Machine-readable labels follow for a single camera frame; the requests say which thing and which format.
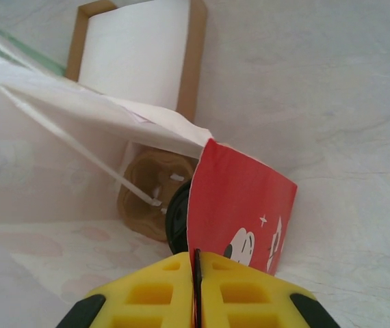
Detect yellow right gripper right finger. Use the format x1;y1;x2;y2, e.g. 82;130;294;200
196;251;338;328

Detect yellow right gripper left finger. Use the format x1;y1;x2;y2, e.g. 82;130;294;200
56;251;194;328

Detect brown pulp cup carrier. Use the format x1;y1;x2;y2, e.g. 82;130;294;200
116;150;199;243

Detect black plastic cup lid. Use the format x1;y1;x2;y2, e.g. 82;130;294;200
166;179;192;256

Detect white red paper gift bag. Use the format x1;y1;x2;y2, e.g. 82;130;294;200
0;16;299;328

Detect white napkins on tray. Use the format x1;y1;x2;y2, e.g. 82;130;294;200
65;0;208;122

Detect white paper napkin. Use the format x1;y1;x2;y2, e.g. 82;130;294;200
78;0;191;112

